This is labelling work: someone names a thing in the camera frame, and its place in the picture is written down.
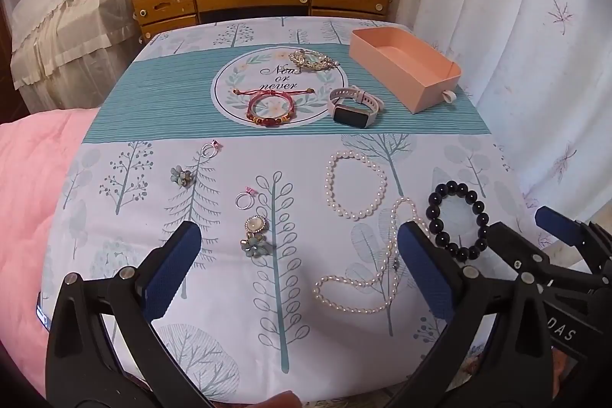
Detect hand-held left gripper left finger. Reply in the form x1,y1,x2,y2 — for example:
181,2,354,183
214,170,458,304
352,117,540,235
45,221,202,408

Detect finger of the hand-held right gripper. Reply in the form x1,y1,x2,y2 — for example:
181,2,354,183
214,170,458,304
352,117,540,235
534,206,612,266
484,221,612,294

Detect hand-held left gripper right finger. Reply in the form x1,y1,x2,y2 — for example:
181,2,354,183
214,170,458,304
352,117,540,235
387,221,553,408

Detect dark bead bracelet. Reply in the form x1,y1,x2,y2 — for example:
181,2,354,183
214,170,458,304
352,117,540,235
425,181,491,264

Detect long white pearl necklace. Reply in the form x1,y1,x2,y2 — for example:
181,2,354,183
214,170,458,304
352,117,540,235
313,197,431,316

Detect white pearl bracelet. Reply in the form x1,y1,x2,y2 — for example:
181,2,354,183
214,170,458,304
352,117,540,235
326,151,388,220

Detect red beaded bracelet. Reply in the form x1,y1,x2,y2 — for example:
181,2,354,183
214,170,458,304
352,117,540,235
246,93,296,127

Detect pink strap smartwatch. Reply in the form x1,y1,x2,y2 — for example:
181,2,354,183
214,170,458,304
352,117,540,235
330,87,386,130

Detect red string bracelet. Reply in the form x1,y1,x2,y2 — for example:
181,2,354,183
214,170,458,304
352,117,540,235
233,84,316,103

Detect pink box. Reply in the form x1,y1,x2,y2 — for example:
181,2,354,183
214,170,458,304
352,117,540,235
348,26,462,115

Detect pearl and flower earring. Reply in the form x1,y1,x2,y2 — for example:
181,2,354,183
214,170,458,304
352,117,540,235
240,215,278,257

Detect small green flower earring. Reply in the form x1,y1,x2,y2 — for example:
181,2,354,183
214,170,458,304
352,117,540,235
169,166,197,188

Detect pink blanket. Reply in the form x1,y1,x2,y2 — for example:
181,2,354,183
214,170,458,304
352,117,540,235
0,107,103,394

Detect white leaf print curtain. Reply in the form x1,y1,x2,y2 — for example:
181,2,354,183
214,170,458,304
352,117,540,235
378,0,612,260

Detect gold green floral brooch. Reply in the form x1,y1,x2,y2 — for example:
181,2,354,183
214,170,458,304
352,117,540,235
288,49,340,72

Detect white lace furniture cover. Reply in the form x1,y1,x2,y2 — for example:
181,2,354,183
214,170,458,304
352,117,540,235
10,0,154,112

